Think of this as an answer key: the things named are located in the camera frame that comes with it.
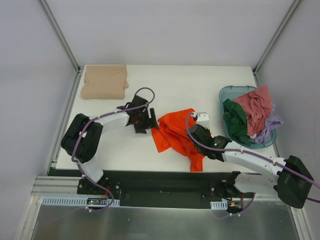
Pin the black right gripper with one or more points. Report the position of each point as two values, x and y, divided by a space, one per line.
196 131

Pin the lavender t shirt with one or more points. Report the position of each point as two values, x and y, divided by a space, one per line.
271 123

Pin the folded beige t shirt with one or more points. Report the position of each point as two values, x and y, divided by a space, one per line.
104 82

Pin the left aluminium frame post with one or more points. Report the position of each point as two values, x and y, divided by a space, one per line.
59 34

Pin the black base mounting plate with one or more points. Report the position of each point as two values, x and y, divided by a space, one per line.
164 200

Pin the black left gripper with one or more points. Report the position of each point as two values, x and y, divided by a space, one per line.
145 121

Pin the pink t shirt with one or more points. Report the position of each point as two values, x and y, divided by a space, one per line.
257 105

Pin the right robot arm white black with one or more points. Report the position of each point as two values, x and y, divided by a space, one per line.
286 178

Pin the orange t shirt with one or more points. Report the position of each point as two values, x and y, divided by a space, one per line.
172 133

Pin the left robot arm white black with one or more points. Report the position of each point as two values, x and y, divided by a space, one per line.
82 138

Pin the teal plastic basket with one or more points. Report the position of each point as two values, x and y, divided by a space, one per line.
233 92

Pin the front aluminium frame rail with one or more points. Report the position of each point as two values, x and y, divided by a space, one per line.
55 186

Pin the right white cable duct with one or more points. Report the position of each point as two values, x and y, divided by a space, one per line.
219 205

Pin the green t shirt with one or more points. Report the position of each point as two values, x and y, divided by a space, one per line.
236 122

